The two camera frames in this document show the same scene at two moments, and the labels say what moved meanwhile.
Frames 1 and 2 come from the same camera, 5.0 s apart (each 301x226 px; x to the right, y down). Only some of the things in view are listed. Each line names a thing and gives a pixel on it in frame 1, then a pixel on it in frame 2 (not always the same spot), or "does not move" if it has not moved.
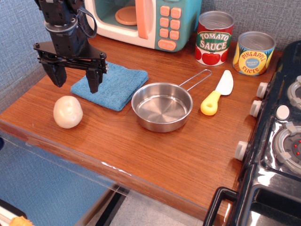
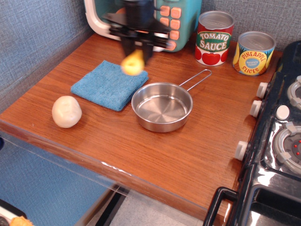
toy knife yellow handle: [225, 86] to [133, 63]
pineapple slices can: [253, 52] does not move
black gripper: [71, 47] to [138, 25]
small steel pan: [165, 107] does not move
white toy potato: [67, 112] does not move
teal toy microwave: [174, 25] does not move
